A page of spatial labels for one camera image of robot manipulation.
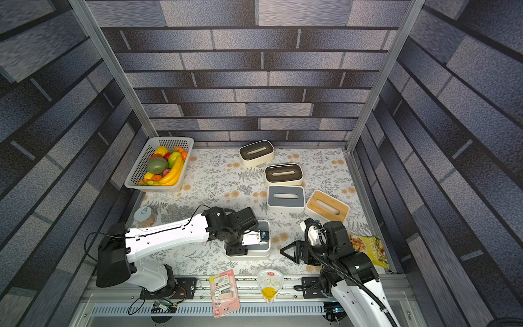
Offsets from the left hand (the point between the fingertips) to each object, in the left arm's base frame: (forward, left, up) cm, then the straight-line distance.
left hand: (246, 244), depth 74 cm
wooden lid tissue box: (+20, -36, -8) cm, 41 cm away
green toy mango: (+39, +48, -2) cm, 62 cm away
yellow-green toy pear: (+45, +42, -2) cm, 61 cm away
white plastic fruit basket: (+40, +58, -3) cm, 70 cm away
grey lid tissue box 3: (+23, -17, -6) cm, 29 cm away
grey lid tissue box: (-2, -6, +2) cm, 7 cm away
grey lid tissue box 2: (-4, +6, +8) cm, 11 cm away
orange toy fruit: (+49, +37, -3) cm, 61 cm away
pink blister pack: (-16, +7, -8) cm, 19 cm away
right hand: (-4, -15, +3) cm, 16 cm away
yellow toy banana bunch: (+31, +38, -1) cm, 49 cm away
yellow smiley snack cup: (-12, -9, -1) cm, 15 cm away
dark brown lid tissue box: (+52, -2, -5) cm, 52 cm away
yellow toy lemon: (+51, +51, -3) cm, 72 cm away
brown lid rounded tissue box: (+38, -16, -6) cm, 42 cm away
